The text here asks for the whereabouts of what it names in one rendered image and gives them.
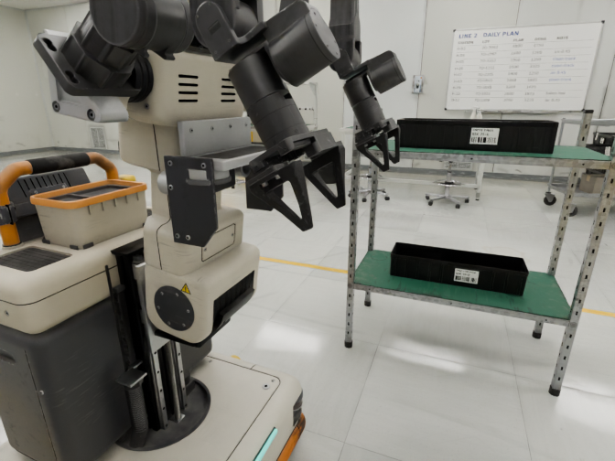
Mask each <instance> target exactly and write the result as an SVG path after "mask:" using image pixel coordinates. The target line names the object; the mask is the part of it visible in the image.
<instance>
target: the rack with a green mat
mask: <svg viewBox="0 0 615 461"><path fill-rule="evenodd" d="M593 112H594V110H584V112H583V115H582V120H581V124H580V127H579V132H578V136H577V143H576V146H569V145H555V147H554V151H553V154H534V153H513V152H492V151H471V150H451V149H430V148H409V147H400V159H415V160H433V161H451V162H469V163H486V164H504V165H522V166H556V167H570V172H569V176H568V181H567V184H566V192H565V195H564V199H563V204H562V208H561V212H560V216H559V220H558V224H557V228H556V236H555V239H554V244H553V248H552V252H551V256H550V260H549V264H548V268H547V272H546V273H541V272H535V271H529V275H528V276H527V280H526V284H525V288H524V291H523V295H510V294H505V293H498V292H493V291H487V290H480V289H475V288H469V287H463V286H457V285H452V284H441V283H435V282H428V281H423V280H417V279H411V278H405V277H400V276H393V275H390V266H391V257H390V256H391V252H388V251H381V250H375V249H374V235H375V221H376V205H377V190H378V176H379V167H378V166H377V165H375V164H374V163H372V188H371V204H370V220H369V237H368V251H367V252H366V254H365V255H364V257H363V258H362V260H361V262H360V264H359V265H358V267H357V268H356V270H355V267H356V247H357V227H358V207H359V186H360V166H361V156H363V157H366V156H365V155H363V154H362V153H361V152H359V151H358V150H357V148H356V146H355V145H356V144H357V141H356V139H355V137H356V136H355V134H356V133H358V132H360V131H361V128H360V126H359V123H358V121H357V119H356V117H355V114H354V113H353V137H352V160H351V207H350V231H349V256H348V280H347V304H346V327H345V340H344V347H345V348H352V328H353V308H354V289H356V290H362V291H365V299H364V305H365V306H371V301H372V300H371V293H377V294H382V295H392V296H397V297H402V298H408V299H413V300H418V301H424V302H428V303H434V304H440V305H444V306H454V307H459V308H465V309H470V310H475V311H481V312H486V313H491V314H496V315H502V316H511V317H517V318H521V319H527V320H533V321H535V325H534V330H533V334H532V337H533V338H537V339H540V338H541V336H542V329H543V325H544V323H548V324H553V325H559V326H564V327H566V328H565V332H564V336H563V339H562V343H561V347H560V350H559V353H558V357H557V361H556V367H555V371H554V374H553V378H552V381H551V384H550V386H549V390H548V392H549V393H550V394H551V395H553V396H555V397H558V396H559V395H560V392H561V387H562V383H563V379H564V377H565V373H566V366H567V363H568V360H569V356H570V353H571V349H572V346H573V343H574V339H575V335H576V333H577V327H578V323H579V319H580V316H581V313H582V309H583V305H584V302H585V299H586V295H587V291H588V286H589V282H590V279H591V275H592V272H593V269H594V265H595V261H596V259H597V255H598V251H599V246H600V242H601V238H602V235H603V231H604V228H605V225H606V221H607V217H608V215H609V211H610V205H611V201H612V198H613V195H614V191H615V138H614V142H613V146H612V148H611V152H610V156H607V155H603V154H601V153H599V152H596V151H593V150H591V149H588V148H586V143H587V140H588V132H589V128H590V125H591V121H592V117H593ZM580 168H592V169H607V170H606V173H605V177H604V180H603V184H602V188H601V191H600V195H599V201H598V205H597V208H596V212H595V216H594V220H593V222H592V226H591V230H590V234H589V237H588V244H587V247H586V250H585V254H584V258H583V262H582V265H581V269H580V272H579V276H578V279H577V286H576V290H575V293H574V297H573V300H572V304H571V306H570V305H569V303H568V301H567V300H566V297H565V295H564V293H563V291H562V289H561V287H560V286H559V284H558V282H557V280H556V278H555V275H556V268H557V264H558V260H559V256H560V253H561V248H562V244H563V240H564V237H565V232H566V226H567V222H568V218H569V213H570V210H571V206H572V202H573V197H574V194H575V190H576V186H577V179H578V175H579V171H580Z"/></svg>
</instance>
